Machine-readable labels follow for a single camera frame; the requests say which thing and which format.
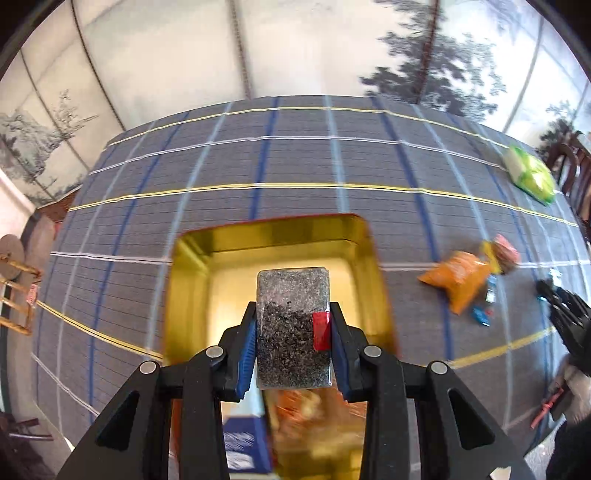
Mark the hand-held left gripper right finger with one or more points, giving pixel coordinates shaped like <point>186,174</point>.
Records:
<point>339,355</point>

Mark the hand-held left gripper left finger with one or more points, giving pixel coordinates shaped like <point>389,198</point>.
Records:
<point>247,350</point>

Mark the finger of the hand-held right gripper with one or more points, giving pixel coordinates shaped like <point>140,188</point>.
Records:
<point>554,295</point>

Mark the black sesame block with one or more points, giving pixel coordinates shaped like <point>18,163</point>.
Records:
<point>291,332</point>

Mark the pink snack packet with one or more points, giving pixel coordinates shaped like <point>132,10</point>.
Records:
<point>507,253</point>

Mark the clear bag of fried twists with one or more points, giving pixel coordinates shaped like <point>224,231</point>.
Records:
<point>300,410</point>

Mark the yellow candy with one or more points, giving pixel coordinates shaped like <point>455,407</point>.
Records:
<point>489,256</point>

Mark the red and gold tin box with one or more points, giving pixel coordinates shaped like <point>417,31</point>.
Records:
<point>194,295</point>

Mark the navy cracker packet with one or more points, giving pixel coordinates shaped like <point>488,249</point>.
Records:
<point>242,443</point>

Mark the orange snack packet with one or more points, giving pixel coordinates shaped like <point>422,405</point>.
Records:
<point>457,281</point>

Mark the green tissue pack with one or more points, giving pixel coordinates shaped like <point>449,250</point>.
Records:
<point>531,177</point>

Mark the dark wooden chair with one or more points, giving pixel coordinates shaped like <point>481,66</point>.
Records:
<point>23,427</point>
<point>570,159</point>

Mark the wooden stool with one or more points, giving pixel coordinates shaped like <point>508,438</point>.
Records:
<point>11,251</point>

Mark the painted folding screen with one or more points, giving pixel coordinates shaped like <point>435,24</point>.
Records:
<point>184,46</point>

